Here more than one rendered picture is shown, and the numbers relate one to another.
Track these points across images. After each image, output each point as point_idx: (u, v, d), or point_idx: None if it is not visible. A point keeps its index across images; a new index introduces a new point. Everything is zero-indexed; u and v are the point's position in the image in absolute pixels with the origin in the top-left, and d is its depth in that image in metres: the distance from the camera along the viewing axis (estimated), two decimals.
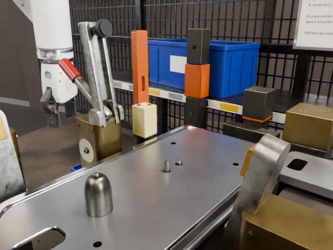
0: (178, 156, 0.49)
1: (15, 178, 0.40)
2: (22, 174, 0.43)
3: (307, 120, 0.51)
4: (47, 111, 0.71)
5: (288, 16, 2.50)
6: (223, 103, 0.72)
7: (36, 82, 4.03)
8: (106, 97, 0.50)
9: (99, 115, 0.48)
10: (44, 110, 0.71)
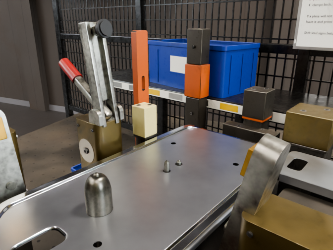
0: (178, 156, 0.49)
1: (15, 178, 0.40)
2: (22, 174, 0.43)
3: (307, 120, 0.51)
4: None
5: (288, 16, 2.50)
6: (223, 103, 0.72)
7: (36, 82, 4.03)
8: (106, 97, 0.50)
9: (99, 115, 0.48)
10: None
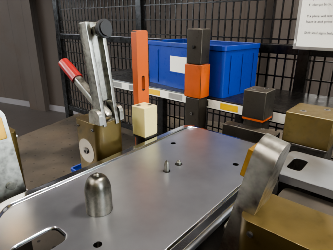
0: (178, 156, 0.49)
1: (15, 178, 0.40)
2: (22, 174, 0.43)
3: (307, 120, 0.51)
4: None
5: (288, 16, 2.50)
6: (223, 103, 0.72)
7: (36, 82, 4.03)
8: (106, 97, 0.50)
9: (99, 115, 0.48)
10: None
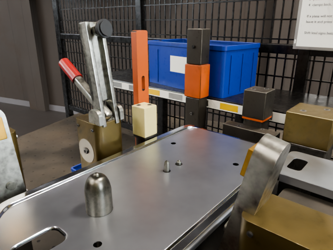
0: (178, 156, 0.49)
1: (15, 178, 0.40)
2: (22, 174, 0.43)
3: (307, 120, 0.51)
4: None
5: (288, 16, 2.50)
6: (223, 103, 0.72)
7: (36, 82, 4.03)
8: (106, 97, 0.50)
9: (99, 115, 0.48)
10: None
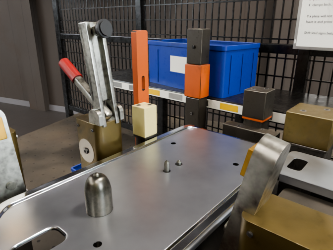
0: (178, 156, 0.49)
1: (15, 178, 0.40)
2: (22, 174, 0.43)
3: (307, 120, 0.51)
4: None
5: (288, 16, 2.50)
6: (223, 103, 0.72)
7: (36, 82, 4.03)
8: (106, 97, 0.50)
9: (99, 115, 0.48)
10: None
